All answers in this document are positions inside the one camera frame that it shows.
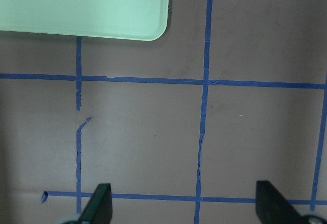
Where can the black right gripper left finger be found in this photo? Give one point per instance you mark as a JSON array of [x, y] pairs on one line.
[[99, 209]]

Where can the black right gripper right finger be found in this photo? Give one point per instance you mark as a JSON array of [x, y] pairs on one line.
[[272, 208]]

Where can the light green plastic tray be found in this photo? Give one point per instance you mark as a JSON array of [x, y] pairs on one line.
[[144, 20]]

